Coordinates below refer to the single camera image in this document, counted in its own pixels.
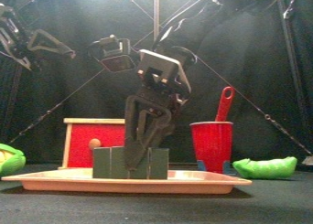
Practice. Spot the green plush pea pod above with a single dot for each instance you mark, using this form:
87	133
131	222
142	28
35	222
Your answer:
266	168

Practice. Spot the red plastic cup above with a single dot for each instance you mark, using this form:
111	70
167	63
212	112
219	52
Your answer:
211	145

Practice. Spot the red wooden drawer box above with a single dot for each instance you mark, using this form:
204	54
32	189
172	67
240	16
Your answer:
81	136

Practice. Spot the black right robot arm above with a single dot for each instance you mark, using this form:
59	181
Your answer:
191	23

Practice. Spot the dark green sushi roll toy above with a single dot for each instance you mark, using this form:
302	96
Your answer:
101	162

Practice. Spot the green yellow plush corn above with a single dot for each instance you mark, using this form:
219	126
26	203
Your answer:
10	162

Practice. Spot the vertical metal frame pole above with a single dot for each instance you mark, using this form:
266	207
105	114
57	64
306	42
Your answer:
156	14

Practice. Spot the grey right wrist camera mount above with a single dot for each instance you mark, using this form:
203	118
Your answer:
160	61

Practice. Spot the small blue toy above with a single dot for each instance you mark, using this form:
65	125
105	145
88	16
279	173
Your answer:
200	166

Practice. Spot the dark frame post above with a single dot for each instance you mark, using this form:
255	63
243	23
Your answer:
291	57

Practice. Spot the pink plastic tray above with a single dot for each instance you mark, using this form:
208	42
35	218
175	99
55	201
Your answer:
195	182

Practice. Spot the black camera box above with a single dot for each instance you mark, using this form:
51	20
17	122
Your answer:
116	55

